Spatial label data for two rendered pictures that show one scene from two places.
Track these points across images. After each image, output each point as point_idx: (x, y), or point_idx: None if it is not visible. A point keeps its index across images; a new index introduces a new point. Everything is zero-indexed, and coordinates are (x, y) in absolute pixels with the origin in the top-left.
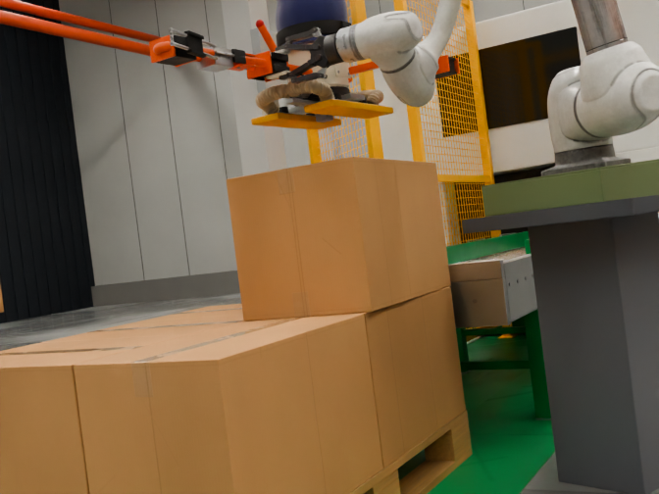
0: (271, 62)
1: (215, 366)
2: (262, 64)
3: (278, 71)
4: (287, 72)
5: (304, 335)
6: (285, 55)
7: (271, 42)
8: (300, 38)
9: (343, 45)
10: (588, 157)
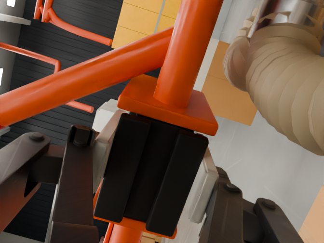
0: (134, 223)
1: None
2: (134, 241)
3: (177, 222)
4: (197, 221)
5: None
6: (119, 135)
7: (64, 99)
8: (1, 217)
9: None
10: None
